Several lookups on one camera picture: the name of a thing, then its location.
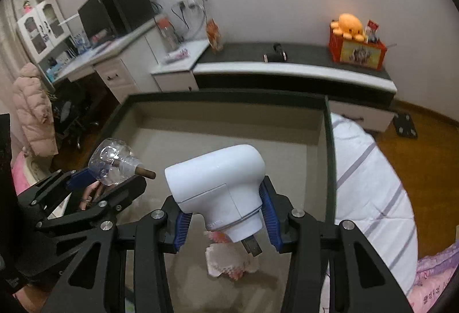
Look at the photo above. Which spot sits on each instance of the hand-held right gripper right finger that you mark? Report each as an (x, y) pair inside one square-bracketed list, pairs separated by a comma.
[(269, 219)]

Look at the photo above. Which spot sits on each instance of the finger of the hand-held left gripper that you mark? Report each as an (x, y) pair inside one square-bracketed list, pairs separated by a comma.
[(118, 194), (80, 179)]

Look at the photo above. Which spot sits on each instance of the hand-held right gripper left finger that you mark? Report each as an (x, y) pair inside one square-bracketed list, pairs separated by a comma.
[(181, 230)]

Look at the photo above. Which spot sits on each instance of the white plug-in device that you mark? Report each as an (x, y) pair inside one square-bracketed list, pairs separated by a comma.
[(215, 184)]

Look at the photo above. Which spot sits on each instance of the grey storage box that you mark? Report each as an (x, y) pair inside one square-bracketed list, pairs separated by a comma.
[(233, 126)]

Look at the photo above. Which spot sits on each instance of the crumpled pink white wrapper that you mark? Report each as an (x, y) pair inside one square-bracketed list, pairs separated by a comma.
[(222, 259)]

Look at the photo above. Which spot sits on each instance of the black office chair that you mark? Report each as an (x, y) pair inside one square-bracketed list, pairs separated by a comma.
[(68, 112)]

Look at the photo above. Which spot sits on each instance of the pink puffer jacket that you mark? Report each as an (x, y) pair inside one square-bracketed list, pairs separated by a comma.
[(34, 108)]

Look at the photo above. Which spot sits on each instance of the white striped duvet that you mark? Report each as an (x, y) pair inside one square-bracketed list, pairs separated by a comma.
[(369, 184)]

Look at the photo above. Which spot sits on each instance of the white desk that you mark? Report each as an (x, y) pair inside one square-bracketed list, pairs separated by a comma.
[(118, 78)]

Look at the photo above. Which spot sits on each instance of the white nightstand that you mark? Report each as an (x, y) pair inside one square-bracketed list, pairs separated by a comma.
[(172, 81)]

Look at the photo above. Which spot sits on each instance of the blue white carton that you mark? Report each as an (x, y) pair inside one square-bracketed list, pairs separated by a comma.
[(80, 42)]

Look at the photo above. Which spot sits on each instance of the beige curtain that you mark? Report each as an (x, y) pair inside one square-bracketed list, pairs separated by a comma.
[(9, 47)]

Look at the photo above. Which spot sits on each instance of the pink white packet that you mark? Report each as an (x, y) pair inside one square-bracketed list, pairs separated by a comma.
[(177, 54)]

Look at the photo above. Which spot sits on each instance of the white glass-door cabinet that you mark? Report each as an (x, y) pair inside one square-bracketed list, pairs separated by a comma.
[(36, 29)]

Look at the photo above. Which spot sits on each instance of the black monitor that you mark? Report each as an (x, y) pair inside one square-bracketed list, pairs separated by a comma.
[(95, 17)]

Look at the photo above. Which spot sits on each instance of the black cylindrical device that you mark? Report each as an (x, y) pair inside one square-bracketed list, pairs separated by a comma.
[(274, 56)]

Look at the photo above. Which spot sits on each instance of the low cabinet with dark top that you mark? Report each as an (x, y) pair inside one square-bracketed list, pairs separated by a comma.
[(304, 58)]

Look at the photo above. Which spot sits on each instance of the black floor scale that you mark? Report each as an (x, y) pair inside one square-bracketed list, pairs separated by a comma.
[(405, 124)]

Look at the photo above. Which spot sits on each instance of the clear jar with red lid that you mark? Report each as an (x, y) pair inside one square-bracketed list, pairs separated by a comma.
[(166, 35)]

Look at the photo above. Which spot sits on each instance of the pink printed blanket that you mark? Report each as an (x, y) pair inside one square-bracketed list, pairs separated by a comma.
[(430, 280)]

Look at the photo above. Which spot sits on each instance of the small pink doll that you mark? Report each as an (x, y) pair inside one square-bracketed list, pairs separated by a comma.
[(27, 7)]

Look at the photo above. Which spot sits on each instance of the black computer tower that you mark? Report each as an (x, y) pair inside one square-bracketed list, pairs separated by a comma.
[(131, 4)]

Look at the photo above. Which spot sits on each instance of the orange snack bag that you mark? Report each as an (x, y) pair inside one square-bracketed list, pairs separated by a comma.
[(214, 35)]

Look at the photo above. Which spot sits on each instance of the red printed box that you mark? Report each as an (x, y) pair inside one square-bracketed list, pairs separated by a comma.
[(358, 53)]

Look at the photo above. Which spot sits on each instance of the orange octopus plush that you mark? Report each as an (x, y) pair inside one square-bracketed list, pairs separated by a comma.
[(348, 24)]

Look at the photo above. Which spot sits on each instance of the red white cards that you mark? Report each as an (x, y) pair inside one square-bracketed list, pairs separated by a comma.
[(373, 29)]

